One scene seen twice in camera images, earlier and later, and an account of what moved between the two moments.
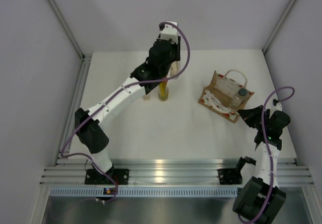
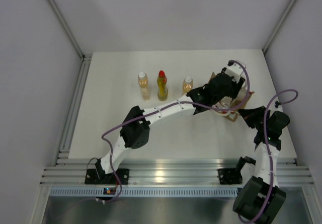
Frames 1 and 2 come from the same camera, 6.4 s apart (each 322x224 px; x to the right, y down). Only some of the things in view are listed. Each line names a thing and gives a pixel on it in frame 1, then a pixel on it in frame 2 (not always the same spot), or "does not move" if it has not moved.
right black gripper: [248, 115] does not move
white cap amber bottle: [175, 68] -> [187, 85]
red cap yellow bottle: [163, 92] does not move
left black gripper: [176, 47] -> [235, 87]
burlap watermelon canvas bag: [225, 96] does not move
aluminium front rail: [166, 171] does not move
